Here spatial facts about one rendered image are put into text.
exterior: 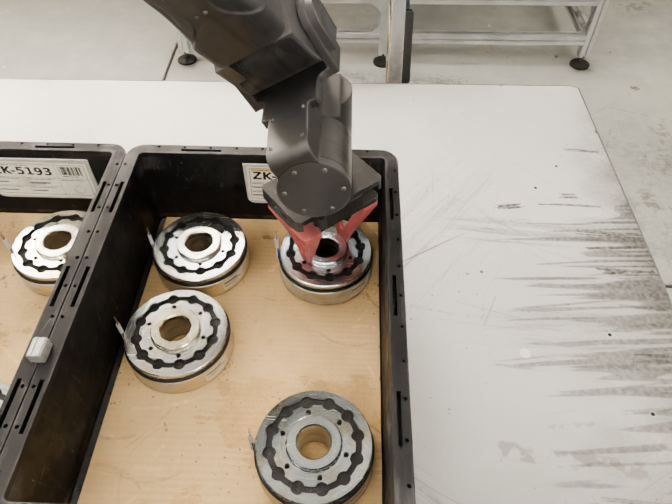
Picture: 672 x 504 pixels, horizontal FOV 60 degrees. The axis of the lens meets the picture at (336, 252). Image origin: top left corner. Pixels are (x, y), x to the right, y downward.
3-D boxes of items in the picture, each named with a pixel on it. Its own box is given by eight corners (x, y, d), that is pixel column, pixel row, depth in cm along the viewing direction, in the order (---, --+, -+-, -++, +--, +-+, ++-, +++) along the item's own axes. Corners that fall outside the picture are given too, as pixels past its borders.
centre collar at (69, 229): (41, 228, 66) (39, 224, 65) (85, 225, 66) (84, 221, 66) (31, 261, 63) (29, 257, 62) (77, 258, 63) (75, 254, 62)
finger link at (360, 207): (377, 247, 64) (380, 184, 56) (325, 279, 61) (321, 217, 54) (339, 212, 67) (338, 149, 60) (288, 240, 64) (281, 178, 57)
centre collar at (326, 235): (307, 232, 65) (307, 228, 65) (350, 236, 65) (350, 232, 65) (299, 265, 62) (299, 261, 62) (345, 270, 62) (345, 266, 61)
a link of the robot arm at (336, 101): (352, 59, 49) (285, 59, 49) (352, 108, 45) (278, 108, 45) (351, 125, 54) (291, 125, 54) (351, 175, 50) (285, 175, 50)
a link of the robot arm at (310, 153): (312, -16, 43) (220, 35, 46) (303, 70, 36) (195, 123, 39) (381, 103, 51) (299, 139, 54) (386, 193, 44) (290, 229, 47)
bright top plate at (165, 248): (168, 212, 68) (167, 209, 68) (253, 218, 68) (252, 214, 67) (142, 280, 62) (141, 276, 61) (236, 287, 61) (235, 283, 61)
